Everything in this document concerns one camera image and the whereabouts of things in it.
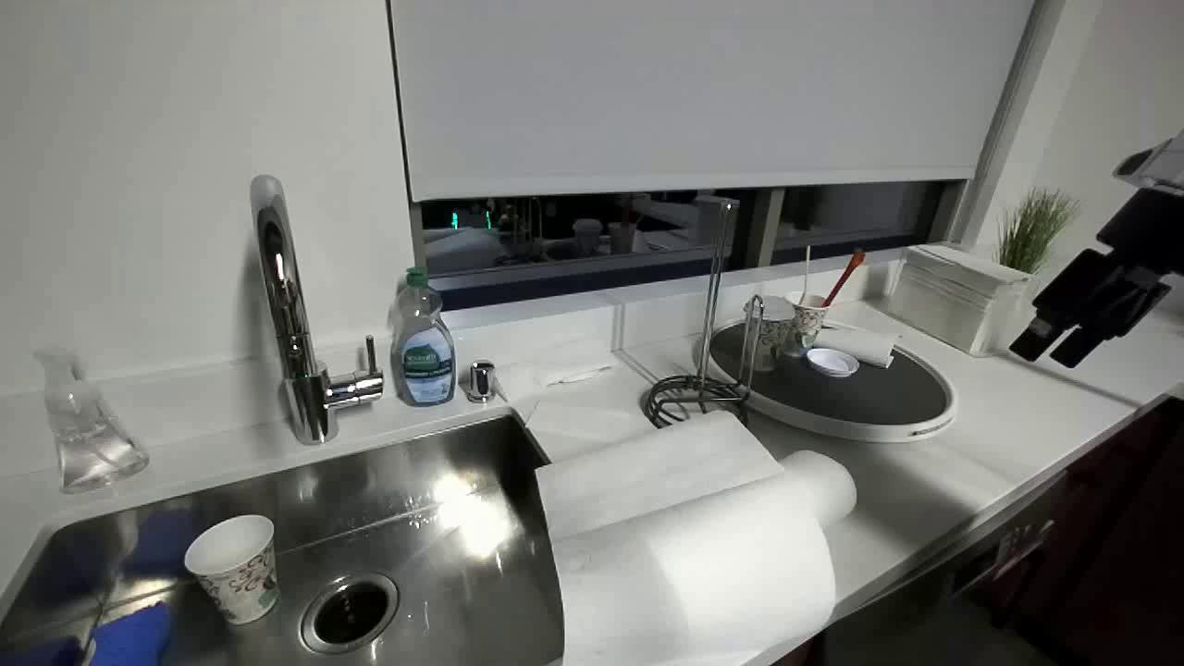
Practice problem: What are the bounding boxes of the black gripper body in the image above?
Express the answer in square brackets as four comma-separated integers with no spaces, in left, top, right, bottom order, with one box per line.
[1032,180,1184,331]

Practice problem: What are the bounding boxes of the white paper towel roll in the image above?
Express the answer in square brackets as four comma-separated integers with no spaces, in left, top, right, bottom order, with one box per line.
[510,365,861,666]

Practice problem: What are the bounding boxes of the chrome paper towel holder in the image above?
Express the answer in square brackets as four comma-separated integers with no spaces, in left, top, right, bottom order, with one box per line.
[639,193,755,432]

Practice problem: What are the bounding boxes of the white rectangular box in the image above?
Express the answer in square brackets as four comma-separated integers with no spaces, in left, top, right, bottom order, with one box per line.
[887,240,1035,360]

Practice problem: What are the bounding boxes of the green potted plant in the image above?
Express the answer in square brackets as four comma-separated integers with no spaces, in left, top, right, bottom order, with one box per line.
[995,185,1077,279]

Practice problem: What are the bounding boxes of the folded white cloth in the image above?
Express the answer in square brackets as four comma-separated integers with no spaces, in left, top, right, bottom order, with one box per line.
[825,321,903,369]

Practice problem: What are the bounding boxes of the round black white-rimmed tray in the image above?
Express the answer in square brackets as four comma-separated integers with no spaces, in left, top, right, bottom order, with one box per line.
[704,310,959,444]

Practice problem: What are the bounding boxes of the red-tipped stick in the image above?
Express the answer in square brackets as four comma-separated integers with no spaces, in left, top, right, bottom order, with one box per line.
[822,243,868,310]

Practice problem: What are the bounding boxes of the white round plastic lid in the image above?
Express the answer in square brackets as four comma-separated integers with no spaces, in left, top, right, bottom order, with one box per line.
[804,344,861,381]

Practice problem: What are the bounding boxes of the dark base cabinet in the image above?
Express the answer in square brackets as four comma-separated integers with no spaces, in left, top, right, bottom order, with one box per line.
[788,394,1184,666]

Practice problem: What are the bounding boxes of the paper cup holding sticks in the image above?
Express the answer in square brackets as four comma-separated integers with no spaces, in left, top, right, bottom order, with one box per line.
[788,291,835,364]

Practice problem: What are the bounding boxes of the clear glass jar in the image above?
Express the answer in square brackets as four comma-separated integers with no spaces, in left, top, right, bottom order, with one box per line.
[735,291,788,373]

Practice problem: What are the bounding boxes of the white roller blind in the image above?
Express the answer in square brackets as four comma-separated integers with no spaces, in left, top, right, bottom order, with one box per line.
[387,0,1043,207]

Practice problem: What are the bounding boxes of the small chrome sink fitting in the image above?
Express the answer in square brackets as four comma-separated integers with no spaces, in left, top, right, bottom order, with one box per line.
[460,360,501,407]

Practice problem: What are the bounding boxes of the blue dish soap bottle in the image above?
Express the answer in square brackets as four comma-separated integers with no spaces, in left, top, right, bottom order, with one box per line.
[387,263,462,412]

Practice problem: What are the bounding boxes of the stainless steel sink basin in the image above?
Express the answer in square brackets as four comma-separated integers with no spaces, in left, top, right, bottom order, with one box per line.
[0,412,571,666]

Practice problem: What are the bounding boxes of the round sink drain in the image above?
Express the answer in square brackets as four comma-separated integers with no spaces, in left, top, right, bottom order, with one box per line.
[291,569,402,660]

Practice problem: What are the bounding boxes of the chrome kitchen faucet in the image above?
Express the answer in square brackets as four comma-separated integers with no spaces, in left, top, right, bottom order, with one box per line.
[246,170,387,447]

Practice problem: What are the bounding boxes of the patterned paper cup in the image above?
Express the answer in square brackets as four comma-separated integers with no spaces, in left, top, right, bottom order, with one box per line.
[182,512,280,628]

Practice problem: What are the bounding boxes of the blue sponge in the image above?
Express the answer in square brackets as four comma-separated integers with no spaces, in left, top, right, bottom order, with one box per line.
[80,600,179,666]

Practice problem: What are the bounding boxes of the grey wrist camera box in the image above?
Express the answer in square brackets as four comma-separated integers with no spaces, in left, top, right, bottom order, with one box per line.
[1115,126,1184,195]

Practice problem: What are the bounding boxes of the dark window frame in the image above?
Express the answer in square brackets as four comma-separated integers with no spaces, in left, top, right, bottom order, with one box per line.
[411,178,968,310]

